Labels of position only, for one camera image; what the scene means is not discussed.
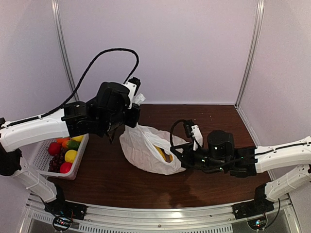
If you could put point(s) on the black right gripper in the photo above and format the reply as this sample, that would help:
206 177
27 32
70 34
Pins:
185 158

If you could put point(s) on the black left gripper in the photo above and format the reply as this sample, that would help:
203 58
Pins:
132 122

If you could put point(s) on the white plastic bag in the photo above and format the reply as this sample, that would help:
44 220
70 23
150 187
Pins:
138 146

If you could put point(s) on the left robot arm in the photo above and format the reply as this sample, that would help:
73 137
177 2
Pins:
73 119

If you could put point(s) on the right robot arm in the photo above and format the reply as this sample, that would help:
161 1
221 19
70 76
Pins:
255 160

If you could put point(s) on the yellow fruit in bag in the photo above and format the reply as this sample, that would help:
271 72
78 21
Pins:
167 157

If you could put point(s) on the yellow fruit upper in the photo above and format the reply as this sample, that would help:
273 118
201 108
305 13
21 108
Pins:
78 138

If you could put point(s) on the orange fruit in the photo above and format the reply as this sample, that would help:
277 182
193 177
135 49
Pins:
61 140

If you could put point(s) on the yellow fruit lower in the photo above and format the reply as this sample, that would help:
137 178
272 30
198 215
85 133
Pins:
70 156

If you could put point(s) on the red fruit upper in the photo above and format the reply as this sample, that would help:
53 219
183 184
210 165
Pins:
54 149

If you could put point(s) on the red fruit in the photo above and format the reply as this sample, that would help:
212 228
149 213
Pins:
65 167
54 149

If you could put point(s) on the red fruit lower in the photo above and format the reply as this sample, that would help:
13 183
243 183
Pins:
65 167

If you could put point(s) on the green pepper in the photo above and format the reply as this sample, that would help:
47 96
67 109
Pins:
71 144

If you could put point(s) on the dark purple grapes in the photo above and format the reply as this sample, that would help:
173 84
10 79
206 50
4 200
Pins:
56 162

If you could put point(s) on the right circuit board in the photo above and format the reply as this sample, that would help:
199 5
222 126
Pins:
257 224

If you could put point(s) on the circuit board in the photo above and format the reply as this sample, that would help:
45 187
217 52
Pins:
257 224
61 223

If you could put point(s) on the white perforated plastic basket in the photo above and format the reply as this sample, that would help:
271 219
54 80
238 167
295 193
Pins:
41 160

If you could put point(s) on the left circuit board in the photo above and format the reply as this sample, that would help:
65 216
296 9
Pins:
61 223

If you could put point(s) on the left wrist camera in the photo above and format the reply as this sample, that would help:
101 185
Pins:
133 85

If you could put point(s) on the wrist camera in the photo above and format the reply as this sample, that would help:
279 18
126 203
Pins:
192 131
133 85

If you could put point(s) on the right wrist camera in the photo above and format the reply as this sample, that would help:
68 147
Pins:
192 131

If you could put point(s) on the front aluminium rail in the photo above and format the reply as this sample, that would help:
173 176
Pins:
208 219

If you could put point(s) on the left aluminium frame post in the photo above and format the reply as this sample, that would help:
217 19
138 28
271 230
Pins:
62 44

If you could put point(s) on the aluminium frame post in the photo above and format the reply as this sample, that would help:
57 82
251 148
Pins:
258 20
62 44

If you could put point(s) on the right aluminium frame post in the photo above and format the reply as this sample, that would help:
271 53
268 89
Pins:
258 20

